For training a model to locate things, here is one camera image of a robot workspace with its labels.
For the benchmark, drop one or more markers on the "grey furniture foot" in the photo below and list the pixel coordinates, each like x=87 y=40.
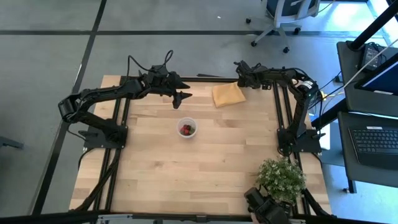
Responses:
x=9 y=143

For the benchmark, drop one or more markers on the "clear plastic tupperware cup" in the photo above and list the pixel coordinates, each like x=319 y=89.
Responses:
x=179 y=124

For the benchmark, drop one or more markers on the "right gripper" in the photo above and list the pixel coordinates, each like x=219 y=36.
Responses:
x=258 y=77

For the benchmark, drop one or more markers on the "black rig post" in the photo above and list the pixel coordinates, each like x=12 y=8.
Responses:
x=373 y=26

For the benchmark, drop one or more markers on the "black rig bar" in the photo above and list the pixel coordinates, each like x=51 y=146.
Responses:
x=62 y=216

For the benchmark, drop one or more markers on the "black table frame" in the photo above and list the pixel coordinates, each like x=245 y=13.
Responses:
x=205 y=79

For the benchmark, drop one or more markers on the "folded yellow cloth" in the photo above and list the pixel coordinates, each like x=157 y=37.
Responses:
x=228 y=94

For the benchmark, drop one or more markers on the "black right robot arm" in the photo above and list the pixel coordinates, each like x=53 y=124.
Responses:
x=300 y=109

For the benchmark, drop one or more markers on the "dark grey desk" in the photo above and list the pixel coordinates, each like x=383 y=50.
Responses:
x=353 y=102

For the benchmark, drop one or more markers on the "green artificial plant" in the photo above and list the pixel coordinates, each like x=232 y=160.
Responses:
x=281 y=179

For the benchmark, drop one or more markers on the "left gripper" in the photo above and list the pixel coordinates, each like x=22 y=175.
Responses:
x=158 y=82

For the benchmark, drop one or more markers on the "desk monitor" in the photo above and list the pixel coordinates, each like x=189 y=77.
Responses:
x=382 y=77

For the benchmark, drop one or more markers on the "black power adapter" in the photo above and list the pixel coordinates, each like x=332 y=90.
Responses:
x=371 y=56

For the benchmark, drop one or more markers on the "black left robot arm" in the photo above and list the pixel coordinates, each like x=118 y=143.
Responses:
x=102 y=92

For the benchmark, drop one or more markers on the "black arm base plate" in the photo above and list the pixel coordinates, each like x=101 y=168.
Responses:
x=311 y=147
x=93 y=142

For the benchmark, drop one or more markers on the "white office chair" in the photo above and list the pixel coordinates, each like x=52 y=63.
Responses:
x=286 y=12

